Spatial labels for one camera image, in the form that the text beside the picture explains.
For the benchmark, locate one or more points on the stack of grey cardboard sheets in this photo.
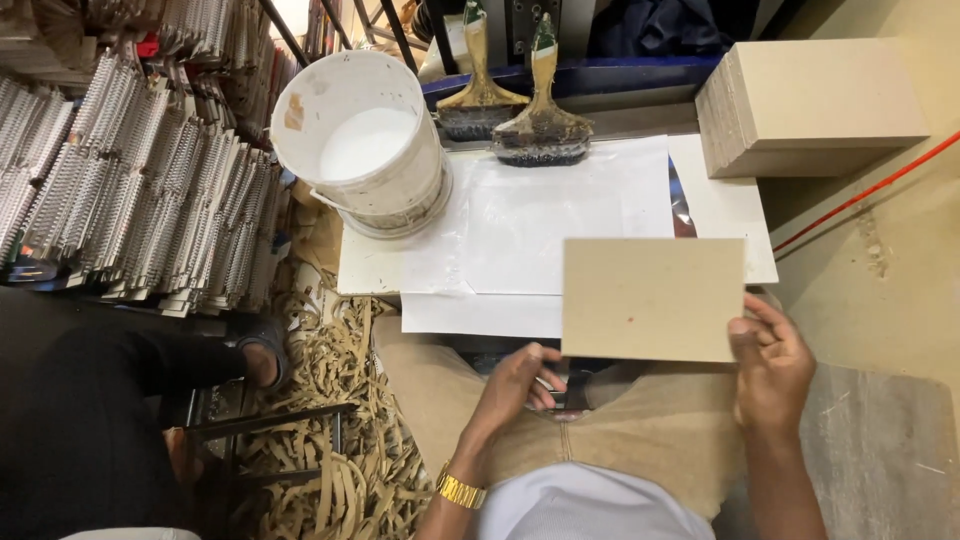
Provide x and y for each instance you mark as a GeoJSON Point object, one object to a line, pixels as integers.
{"type": "Point", "coordinates": [810, 112]}

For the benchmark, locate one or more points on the grey cardboard sheet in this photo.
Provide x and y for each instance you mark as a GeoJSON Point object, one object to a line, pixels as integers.
{"type": "Point", "coordinates": [652, 300]}

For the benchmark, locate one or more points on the heap of brown paper trimmings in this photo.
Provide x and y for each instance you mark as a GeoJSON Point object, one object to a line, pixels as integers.
{"type": "Point", "coordinates": [345, 420]}

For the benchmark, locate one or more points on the person's white shirt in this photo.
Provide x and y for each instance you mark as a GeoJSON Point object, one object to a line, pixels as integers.
{"type": "Point", "coordinates": [589, 502]}

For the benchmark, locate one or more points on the black metal stool frame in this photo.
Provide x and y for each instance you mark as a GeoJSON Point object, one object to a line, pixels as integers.
{"type": "Point", "coordinates": [262, 435]}

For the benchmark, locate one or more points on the white glue bucket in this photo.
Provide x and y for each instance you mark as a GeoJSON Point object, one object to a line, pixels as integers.
{"type": "Point", "coordinates": [360, 142]}

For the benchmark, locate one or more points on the gold wristwatch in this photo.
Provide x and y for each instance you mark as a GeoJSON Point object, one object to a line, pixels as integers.
{"type": "Point", "coordinates": [459, 490]}

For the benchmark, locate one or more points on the plain white paper sheet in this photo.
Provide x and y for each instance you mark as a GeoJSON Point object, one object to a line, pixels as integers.
{"type": "Point", "coordinates": [480, 315]}

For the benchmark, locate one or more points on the white work board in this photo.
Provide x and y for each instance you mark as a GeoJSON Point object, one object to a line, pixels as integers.
{"type": "Point", "coordinates": [720, 202]}

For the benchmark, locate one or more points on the blue-edged metal machine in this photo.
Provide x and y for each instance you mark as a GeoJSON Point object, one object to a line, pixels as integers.
{"type": "Point", "coordinates": [570, 60]}

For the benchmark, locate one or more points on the glue-smeared white paper sheet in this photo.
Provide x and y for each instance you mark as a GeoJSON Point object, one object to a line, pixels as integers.
{"type": "Point", "coordinates": [540, 225]}

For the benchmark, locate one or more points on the person's right hand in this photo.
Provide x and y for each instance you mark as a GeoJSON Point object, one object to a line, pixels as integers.
{"type": "Point", "coordinates": [776, 375]}

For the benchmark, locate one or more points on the stack of spiral-bound notebooks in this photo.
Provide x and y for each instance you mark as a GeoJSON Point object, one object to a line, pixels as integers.
{"type": "Point", "coordinates": [135, 172]}

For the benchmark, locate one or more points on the person's left fingers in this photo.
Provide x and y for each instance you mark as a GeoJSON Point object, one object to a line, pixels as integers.
{"type": "Point", "coordinates": [546, 382]}

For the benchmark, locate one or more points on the dark sandal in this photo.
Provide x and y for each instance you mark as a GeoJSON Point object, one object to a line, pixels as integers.
{"type": "Point", "coordinates": [262, 341]}

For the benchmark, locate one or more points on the person's left hand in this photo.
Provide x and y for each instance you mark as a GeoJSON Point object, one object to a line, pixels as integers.
{"type": "Point", "coordinates": [504, 391]}

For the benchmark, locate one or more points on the dark shiny plastic sheet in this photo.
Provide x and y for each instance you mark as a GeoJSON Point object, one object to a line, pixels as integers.
{"type": "Point", "coordinates": [681, 208]}

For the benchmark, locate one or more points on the large glue-stained paintbrush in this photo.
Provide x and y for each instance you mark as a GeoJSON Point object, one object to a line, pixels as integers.
{"type": "Point", "coordinates": [541, 120]}

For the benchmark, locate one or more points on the person's beige trousers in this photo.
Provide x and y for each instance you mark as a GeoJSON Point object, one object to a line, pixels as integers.
{"type": "Point", "coordinates": [622, 435]}

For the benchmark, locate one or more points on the small glue-stained paintbrush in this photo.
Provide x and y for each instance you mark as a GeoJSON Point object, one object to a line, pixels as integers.
{"type": "Point", "coordinates": [480, 97]}

